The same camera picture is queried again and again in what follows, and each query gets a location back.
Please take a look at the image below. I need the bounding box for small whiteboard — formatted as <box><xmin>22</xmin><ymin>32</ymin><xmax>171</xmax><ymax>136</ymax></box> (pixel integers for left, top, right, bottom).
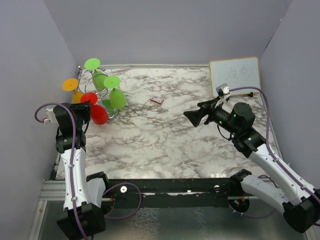
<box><xmin>209</xmin><ymin>56</ymin><xmax>261</xmax><ymax>97</ymax></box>

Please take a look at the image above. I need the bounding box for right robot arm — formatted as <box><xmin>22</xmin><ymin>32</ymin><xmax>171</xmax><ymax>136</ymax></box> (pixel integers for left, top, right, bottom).
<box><xmin>183</xmin><ymin>98</ymin><xmax>320</xmax><ymax>233</ymax></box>

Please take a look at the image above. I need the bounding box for chrome wine glass rack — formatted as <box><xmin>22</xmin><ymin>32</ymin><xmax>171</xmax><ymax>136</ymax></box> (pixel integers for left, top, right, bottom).
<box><xmin>77</xmin><ymin>65</ymin><xmax>119</xmax><ymax>124</ymax></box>

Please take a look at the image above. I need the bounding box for green wine glass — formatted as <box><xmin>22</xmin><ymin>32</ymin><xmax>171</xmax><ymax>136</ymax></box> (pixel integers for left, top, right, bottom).
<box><xmin>103</xmin><ymin>75</ymin><xmax>127</xmax><ymax>109</ymax></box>
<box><xmin>84</xmin><ymin>58</ymin><xmax>109</xmax><ymax>97</ymax></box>

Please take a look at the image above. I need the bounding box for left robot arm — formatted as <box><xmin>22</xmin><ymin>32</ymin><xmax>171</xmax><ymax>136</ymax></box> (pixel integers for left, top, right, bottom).
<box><xmin>50</xmin><ymin>101</ymin><xmax>111</xmax><ymax>240</ymax></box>

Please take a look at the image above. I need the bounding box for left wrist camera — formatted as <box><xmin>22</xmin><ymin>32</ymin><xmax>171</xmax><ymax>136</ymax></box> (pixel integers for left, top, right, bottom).
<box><xmin>43</xmin><ymin>106</ymin><xmax>58</xmax><ymax>124</ymax></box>

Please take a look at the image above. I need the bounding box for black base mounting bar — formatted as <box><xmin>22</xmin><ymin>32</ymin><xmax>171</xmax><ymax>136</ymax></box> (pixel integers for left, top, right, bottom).
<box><xmin>103</xmin><ymin>178</ymin><xmax>244</xmax><ymax>209</ymax></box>

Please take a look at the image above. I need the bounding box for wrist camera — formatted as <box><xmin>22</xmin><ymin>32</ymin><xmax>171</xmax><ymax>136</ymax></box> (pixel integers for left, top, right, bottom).
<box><xmin>216</xmin><ymin>83</ymin><xmax>231</xmax><ymax>99</ymax></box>
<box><xmin>43</xmin><ymin>106</ymin><xmax>58</xmax><ymax>124</ymax></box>

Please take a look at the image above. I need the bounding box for orange wine glass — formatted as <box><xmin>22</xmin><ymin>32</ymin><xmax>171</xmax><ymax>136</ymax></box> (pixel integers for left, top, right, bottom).
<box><xmin>62</xmin><ymin>78</ymin><xmax>84</xmax><ymax>104</ymax></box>

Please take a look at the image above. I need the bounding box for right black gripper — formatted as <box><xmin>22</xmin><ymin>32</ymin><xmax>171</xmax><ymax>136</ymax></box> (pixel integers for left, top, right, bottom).
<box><xmin>184</xmin><ymin>96</ymin><xmax>240</xmax><ymax>136</ymax></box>

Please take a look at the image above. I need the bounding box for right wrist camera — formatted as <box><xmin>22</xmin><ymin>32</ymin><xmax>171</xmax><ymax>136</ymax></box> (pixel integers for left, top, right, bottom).
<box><xmin>216</xmin><ymin>83</ymin><xmax>231</xmax><ymax>99</ymax></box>

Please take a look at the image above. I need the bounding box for small red white box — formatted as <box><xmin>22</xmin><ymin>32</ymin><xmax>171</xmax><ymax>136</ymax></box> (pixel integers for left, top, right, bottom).
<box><xmin>150</xmin><ymin>96</ymin><xmax>164</xmax><ymax>105</ymax></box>

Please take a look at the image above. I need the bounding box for red wine glass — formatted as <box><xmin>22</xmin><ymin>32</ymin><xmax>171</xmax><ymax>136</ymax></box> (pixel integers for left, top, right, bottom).
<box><xmin>80</xmin><ymin>92</ymin><xmax>109</xmax><ymax>125</ymax></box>

